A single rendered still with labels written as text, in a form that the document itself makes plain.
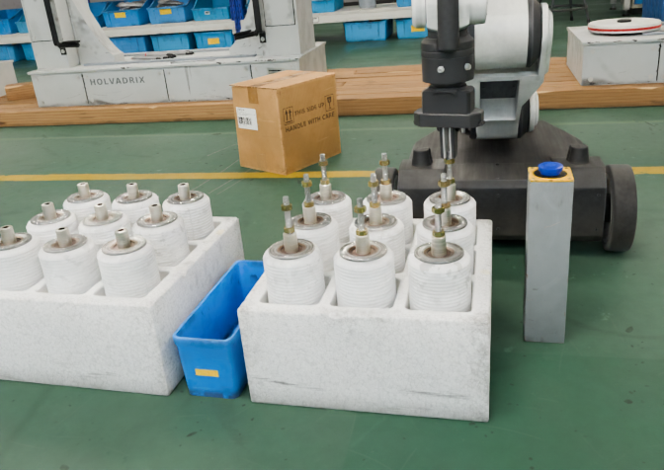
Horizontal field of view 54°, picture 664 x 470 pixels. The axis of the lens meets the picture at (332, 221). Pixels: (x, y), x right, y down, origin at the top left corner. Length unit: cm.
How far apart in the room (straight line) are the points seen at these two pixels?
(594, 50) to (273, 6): 143
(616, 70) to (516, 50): 170
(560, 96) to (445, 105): 186
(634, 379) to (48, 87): 316
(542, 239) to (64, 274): 83
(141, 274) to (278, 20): 219
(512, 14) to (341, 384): 79
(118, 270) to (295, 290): 31
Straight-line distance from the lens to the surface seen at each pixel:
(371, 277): 99
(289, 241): 104
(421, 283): 99
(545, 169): 114
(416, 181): 152
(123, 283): 116
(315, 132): 234
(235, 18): 600
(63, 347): 126
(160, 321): 115
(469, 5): 112
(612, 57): 306
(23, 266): 129
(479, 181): 151
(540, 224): 116
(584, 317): 136
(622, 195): 153
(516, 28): 139
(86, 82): 360
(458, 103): 114
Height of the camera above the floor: 68
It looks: 22 degrees down
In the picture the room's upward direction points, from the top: 5 degrees counter-clockwise
